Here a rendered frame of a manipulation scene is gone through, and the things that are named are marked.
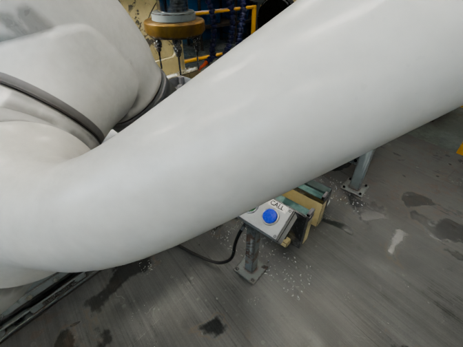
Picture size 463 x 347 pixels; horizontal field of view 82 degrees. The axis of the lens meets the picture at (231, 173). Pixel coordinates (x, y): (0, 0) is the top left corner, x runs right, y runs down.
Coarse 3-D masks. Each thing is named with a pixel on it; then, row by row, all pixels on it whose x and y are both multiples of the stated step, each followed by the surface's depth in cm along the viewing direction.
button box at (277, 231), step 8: (272, 200) 55; (256, 208) 55; (264, 208) 55; (272, 208) 54; (280, 208) 54; (288, 208) 53; (240, 216) 56; (248, 216) 55; (256, 216) 55; (280, 216) 53; (288, 216) 52; (296, 216) 56; (256, 224) 54; (264, 224) 54; (272, 224) 53; (280, 224) 52; (288, 224) 54; (264, 232) 53; (272, 232) 52; (280, 232) 52; (280, 240) 54
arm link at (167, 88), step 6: (162, 72) 30; (162, 78) 29; (162, 84) 29; (168, 84) 30; (162, 90) 29; (168, 90) 30; (174, 90) 31; (156, 96) 28; (162, 96) 29; (156, 102) 28; (150, 108) 28; (138, 114) 28; (132, 120) 28; (114, 126) 29; (120, 126) 29; (126, 126) 29
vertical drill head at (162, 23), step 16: (160, 0) 73; (176, 0) 73; (160, 16) 74; (176, 16) 74; (192, 16) 77; (160, 32) 74; (176, 32) 74; (192, 32) 76; (160, 48) 84; (176, 48) 78; (160, 64) 88
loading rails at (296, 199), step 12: (312, 180) 83; (288, 192) 87; (300, 192) 83; (312, 192) 81; (324, 192) 81; (288, 204) 77; (300, 204) 86; (312, 204) 82; (324, 204) 81; (300, 216) 72; (312, 216) 75; (300, 228) 74; (288, 240) 79; (300, 240) 77
